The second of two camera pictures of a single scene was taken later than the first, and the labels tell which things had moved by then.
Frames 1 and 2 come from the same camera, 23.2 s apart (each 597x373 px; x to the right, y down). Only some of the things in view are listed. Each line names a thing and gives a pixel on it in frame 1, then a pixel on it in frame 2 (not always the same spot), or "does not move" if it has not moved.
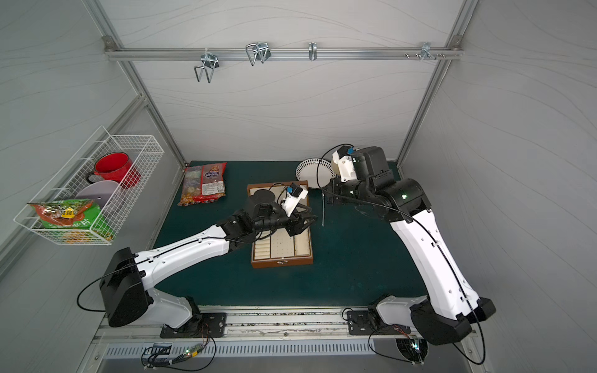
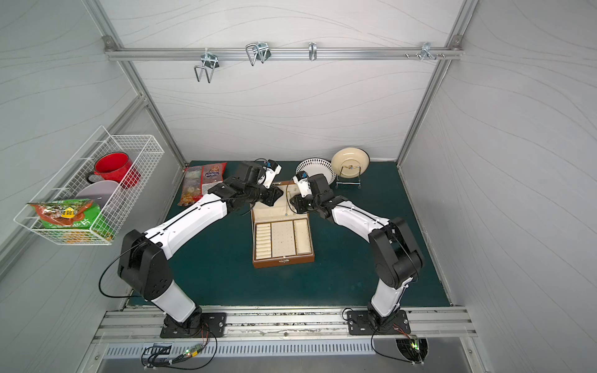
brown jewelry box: [276, 248] does not move
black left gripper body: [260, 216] to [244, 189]
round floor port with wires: [413, 349] does not move
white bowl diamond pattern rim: [317, 172] does not move
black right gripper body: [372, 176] to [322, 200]
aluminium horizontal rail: [427, 52] does not move
